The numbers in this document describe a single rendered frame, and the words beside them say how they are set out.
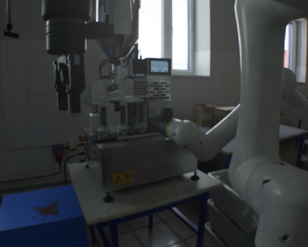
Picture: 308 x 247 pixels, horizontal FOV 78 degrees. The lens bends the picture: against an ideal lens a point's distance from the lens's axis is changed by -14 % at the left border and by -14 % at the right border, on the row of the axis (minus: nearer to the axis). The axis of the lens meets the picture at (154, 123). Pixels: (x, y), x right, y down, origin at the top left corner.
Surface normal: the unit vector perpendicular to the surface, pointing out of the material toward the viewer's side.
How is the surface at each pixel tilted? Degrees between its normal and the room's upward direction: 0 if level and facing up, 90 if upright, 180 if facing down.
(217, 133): 64
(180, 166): 90
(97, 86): 90
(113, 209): 0
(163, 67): 90
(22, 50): 90
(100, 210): 0
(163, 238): 0
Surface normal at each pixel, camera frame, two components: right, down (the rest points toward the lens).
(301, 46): -0.88, 0.09
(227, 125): -0.54, -0.18
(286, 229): -0.71, 0.14
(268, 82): -0.19, 0.21
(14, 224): 0.00, -0.98
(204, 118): 0.18, 0.19
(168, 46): 0.47, 0.18
